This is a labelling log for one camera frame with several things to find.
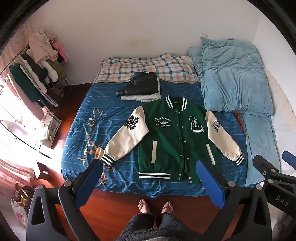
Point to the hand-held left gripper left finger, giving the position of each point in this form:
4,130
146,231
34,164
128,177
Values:
89,182

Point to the floral tote bag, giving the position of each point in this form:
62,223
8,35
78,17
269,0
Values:
52,125

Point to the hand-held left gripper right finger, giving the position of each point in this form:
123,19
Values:
208,183

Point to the person's right foot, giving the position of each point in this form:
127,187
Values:
167,207

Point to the white fluffy garment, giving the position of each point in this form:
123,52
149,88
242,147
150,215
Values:
138,98

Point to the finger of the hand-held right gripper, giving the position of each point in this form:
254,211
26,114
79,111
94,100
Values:
262,165
289,159

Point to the bed with blue striped sheet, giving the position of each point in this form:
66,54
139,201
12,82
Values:
115,129

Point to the person's foot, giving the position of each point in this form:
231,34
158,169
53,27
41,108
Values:
144,205
167,207

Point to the cardboard box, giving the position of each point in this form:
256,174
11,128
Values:
41,171

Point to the plaid blanket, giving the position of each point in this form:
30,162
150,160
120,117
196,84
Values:
148,67

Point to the person's grey fleece pants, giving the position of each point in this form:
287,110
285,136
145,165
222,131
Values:
161,228

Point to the white wall hook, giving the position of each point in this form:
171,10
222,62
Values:
203,35

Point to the green varsity jacket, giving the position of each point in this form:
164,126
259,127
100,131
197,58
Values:
175,139

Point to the light blue duvet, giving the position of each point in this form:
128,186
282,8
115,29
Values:
231,76

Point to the clothes rack with hanging clothes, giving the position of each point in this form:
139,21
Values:
32,76

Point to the red cloth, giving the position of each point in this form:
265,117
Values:
237,120

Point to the person's left foot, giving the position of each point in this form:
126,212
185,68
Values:
144,205

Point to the white shopping bag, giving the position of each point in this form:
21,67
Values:
19,206

